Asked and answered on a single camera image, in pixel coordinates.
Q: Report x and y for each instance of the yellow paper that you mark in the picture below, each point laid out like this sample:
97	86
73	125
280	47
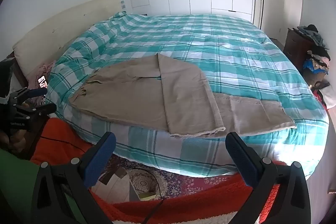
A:
146	195

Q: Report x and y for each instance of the beige pants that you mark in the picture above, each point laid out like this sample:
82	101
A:
131	98

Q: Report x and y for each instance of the cream padded headboard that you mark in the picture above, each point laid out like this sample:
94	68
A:
65	24

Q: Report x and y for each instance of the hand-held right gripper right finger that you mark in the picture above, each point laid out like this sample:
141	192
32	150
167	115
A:
241	158

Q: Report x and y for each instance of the dark cloth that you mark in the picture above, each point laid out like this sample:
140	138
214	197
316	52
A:
6	69

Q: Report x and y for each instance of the patterned purple rug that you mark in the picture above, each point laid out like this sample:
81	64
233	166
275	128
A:
189	182

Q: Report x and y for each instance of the green cloth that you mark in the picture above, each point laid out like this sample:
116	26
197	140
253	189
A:
18	182

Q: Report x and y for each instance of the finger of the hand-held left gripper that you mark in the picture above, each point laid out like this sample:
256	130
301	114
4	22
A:
39	109
36	92

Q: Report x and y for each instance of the small lit screen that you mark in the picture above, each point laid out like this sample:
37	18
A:
42	81

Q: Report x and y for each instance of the orange fleece cloth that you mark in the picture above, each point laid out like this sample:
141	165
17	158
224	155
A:
60	153

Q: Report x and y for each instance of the wall socket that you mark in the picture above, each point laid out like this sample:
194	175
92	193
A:
122	5

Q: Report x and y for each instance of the pile of clothes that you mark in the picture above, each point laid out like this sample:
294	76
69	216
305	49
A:
317	56

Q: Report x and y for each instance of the teal plaid bed blanket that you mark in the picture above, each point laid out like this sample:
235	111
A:
236	56

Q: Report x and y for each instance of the person's left hand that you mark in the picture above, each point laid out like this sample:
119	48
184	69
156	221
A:
13	142

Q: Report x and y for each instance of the pink cloth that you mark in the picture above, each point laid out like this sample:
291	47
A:
44	69

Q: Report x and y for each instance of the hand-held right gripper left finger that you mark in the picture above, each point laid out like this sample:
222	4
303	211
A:
101	158

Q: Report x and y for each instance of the white and red cloth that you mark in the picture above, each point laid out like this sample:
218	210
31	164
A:
329	94

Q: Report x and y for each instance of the dark wooden dresser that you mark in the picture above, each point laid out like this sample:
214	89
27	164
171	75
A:
295	43

